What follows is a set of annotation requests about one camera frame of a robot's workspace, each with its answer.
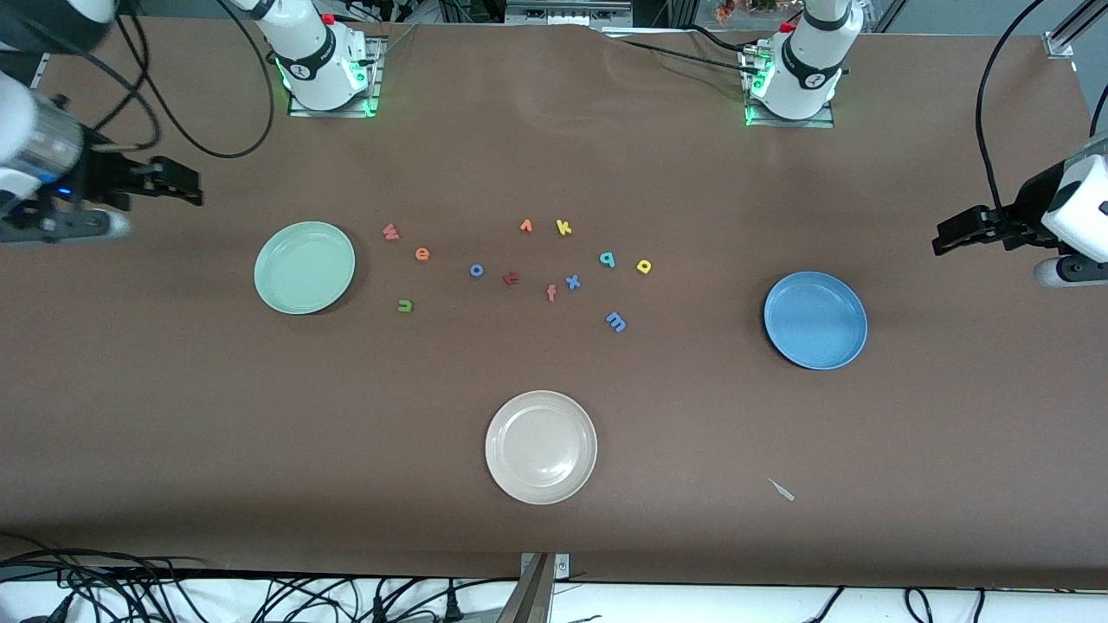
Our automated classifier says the light green plate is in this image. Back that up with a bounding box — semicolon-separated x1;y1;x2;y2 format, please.
254;221;357;316

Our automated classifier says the blue plate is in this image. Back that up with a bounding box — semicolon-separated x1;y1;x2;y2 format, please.
763;271;869;371

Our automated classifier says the beige white plate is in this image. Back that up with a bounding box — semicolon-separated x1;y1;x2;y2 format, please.
485;390;599;505

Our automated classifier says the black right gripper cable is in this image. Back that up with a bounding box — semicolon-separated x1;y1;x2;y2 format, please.
87;13;164;155

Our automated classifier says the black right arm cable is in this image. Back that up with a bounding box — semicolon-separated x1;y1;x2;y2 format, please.
130;0;276;160

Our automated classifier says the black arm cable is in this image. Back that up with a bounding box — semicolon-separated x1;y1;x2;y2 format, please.
976;0;1044;219
130;0;276;160

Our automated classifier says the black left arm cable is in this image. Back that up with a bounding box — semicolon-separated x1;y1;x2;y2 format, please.
976;0;1044;219

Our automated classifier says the aluminium frame profile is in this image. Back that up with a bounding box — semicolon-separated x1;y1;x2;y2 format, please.
1043;0;1108;60

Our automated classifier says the black table cable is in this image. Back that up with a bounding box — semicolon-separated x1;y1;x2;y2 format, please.
616;38;752;68
680;24;764;51

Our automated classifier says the aluminium frame crossbar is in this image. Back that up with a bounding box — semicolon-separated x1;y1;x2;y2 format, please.
505;0;635;27

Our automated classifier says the metal table edge bracket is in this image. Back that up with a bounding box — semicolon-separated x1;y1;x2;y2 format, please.
519;552;571;582

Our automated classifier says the grey camera pole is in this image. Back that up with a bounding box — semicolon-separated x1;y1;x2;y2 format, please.
495;554;555;623

